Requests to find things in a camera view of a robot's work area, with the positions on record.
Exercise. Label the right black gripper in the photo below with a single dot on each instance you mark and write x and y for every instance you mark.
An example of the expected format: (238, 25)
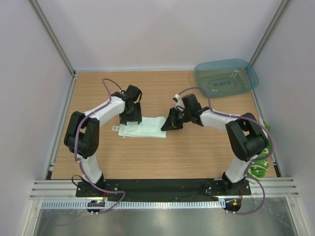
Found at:
(172, 122)

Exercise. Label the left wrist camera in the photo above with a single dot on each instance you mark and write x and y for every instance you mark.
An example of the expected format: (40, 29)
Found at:
(133, 93)

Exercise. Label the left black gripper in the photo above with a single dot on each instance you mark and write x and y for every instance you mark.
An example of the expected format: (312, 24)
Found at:
(136, 117)

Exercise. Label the aluminium frame post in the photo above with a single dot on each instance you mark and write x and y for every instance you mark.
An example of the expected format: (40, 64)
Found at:
(282, 8)
(44, 21)

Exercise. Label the green patterned towel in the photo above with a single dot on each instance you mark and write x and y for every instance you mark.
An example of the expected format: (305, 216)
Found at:
(259, 168)

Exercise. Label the left aluminium frame post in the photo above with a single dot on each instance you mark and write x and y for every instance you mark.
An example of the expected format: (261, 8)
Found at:
(44, 21)

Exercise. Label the teal transparent plastic basin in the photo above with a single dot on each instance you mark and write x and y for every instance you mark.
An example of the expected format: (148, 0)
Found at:
(225, 77)

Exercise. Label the aluminium front rail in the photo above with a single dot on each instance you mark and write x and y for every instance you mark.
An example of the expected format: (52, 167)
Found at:
(65, 189)

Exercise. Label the white barcode towel label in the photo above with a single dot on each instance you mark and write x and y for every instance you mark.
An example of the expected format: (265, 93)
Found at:
(115, 128)

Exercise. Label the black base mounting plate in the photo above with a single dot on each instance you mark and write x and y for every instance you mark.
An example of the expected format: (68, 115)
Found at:
(161, 189)

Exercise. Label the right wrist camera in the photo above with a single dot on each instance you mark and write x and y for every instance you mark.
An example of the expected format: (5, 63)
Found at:
(190, 102)

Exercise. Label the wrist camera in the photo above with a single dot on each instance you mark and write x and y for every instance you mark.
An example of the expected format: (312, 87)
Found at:
(190, 102)
(133, 93)

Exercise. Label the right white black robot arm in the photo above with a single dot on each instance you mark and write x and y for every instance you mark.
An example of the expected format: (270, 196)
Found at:
(245, 135)

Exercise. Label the white slotted cable duct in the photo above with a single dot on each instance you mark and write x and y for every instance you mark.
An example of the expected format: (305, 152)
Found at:
(101, 205)

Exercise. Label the light mint green towel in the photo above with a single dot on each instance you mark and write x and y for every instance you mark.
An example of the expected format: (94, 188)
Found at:
(148, 128)

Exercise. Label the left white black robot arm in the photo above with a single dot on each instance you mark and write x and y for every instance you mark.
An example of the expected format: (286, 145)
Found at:
(82, 134)

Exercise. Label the right aluminium frame post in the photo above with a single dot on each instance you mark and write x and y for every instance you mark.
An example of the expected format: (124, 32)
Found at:
(282, 8)

